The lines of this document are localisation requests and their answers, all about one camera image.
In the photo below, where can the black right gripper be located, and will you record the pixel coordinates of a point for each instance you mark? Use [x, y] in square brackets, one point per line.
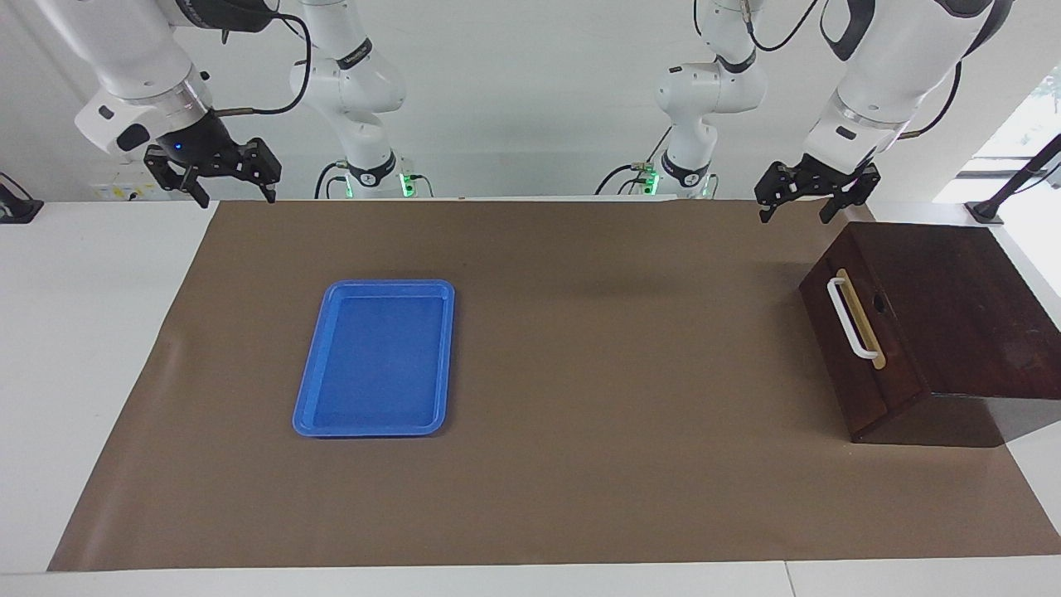
[199, 145]

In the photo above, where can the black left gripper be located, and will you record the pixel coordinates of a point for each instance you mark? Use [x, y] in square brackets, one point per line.
[829, 178]

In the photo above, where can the dark wooden drawer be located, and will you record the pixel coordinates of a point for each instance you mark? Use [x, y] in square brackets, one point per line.
[841, 356]

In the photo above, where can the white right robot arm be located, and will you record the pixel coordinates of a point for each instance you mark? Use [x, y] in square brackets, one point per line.
[124, 50]

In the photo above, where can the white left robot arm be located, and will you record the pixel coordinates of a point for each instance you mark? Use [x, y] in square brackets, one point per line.
[895, 66]

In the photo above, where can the dark wooden drawer cabinet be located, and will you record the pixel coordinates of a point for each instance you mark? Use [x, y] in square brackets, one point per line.
[961, 315]

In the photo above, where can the black table clamp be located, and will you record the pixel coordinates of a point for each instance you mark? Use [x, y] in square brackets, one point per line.
[16, 209]

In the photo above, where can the blue plastic tray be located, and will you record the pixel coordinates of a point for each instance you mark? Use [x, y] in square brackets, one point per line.
[373, 365]

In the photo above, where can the brown table mat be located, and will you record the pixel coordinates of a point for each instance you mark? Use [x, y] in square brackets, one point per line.
[580, 414]

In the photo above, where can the white wall outlet box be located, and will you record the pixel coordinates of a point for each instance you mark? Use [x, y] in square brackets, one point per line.
[116, 192]

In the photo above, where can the black camera stand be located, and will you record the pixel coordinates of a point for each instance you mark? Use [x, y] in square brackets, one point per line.
[985, 214]

